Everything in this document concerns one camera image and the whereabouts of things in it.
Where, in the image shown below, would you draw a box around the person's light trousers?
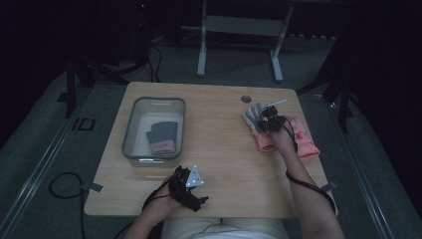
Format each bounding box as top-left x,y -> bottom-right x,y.
161,216 -> 291,239

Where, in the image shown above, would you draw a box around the hand-held gripper cable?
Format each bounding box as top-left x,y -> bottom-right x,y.
113,172 -> 182,239
281,115 -> 337,216

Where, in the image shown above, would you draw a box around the black background floor cable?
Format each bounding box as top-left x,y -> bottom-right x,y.
147,42 -> 164,84

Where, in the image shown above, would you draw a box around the grey plastic bin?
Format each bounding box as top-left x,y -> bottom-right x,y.
120,96 -> 186,168

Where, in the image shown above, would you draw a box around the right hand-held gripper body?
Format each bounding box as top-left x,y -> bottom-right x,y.
265,98 -> 288,133

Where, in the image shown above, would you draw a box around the grey table edge clip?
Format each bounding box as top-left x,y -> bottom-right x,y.
81,181 -> 105,194
320,181 -> 338,193

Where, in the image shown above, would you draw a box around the pink glove with print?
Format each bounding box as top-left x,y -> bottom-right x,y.
286,115 -> 321,160

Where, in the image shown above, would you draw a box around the white metal desk frame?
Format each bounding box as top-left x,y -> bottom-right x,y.
180,0 -> 295,84

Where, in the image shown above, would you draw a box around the person's right hand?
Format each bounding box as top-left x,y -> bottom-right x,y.
270,122 -> 299,157

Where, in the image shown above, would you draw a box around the right hand-held gripper cable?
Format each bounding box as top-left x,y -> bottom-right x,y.
281,115 -> 337,216

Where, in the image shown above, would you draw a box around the black looped floor cable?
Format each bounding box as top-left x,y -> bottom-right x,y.
48,171 -> 88,239

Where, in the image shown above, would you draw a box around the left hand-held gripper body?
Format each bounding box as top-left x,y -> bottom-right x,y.
167,164 -> 205,213

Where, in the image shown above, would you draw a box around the grey pink sock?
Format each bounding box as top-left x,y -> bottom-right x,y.
149,120 -> 179,148
145,129 -> 176,157

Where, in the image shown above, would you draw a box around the pink glove grey palm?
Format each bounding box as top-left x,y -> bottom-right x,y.
242,102 -> 277,153

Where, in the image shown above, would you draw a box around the person's left hand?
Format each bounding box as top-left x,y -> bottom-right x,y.
145,180 -> 184,217

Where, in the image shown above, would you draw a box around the left hand-held gripper cable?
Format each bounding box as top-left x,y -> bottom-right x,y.
113,172 -> 182,239

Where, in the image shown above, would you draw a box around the metal floor rail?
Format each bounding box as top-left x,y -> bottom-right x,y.
325,99 -> 396,239
0,85 -> 95,239

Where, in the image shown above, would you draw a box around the black metal stand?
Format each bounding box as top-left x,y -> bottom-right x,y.
57,0 -> 154,120
296,31 -> 358,134

